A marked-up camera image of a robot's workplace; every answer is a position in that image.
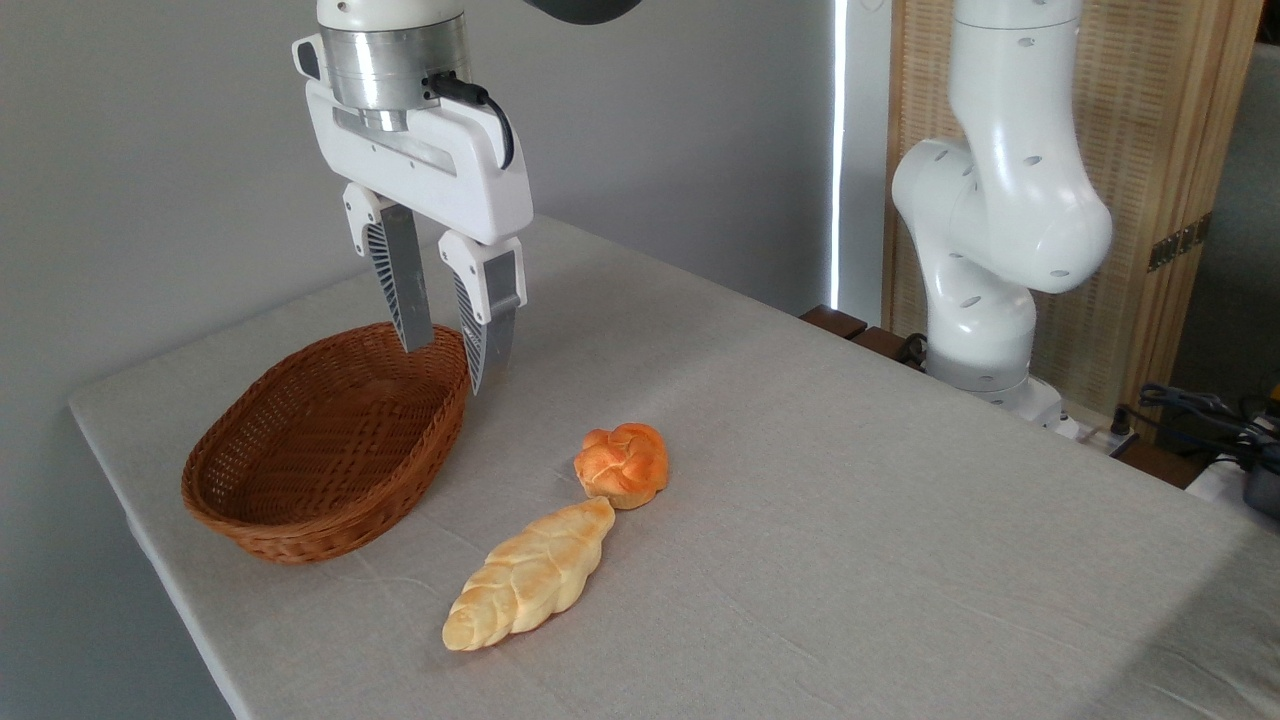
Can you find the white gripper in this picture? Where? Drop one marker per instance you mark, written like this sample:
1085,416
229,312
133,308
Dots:
440,175

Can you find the round orange bread roll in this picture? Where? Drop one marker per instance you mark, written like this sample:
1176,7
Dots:
622,462

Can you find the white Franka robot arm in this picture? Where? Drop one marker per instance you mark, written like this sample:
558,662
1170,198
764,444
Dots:
1000,200

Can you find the brown woven wicker basket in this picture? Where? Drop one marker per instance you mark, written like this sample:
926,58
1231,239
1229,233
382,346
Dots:
300,525

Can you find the long braided pale bread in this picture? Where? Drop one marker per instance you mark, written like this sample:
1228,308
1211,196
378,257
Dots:
525,580

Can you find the dark wooden block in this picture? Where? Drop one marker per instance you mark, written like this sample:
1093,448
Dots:
880,345
833,321

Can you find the grey tablecloth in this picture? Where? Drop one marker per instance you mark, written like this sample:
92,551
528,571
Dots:
820,560

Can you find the white power strip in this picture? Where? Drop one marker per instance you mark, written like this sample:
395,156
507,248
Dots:
1095,432

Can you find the wooden bamboo folding screen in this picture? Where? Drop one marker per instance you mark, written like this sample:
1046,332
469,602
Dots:
1160,120

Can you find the metal screen hinge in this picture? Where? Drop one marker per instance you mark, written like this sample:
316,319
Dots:
1178,242

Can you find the dark grey device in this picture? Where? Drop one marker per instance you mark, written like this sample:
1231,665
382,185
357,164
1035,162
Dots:
1265,490

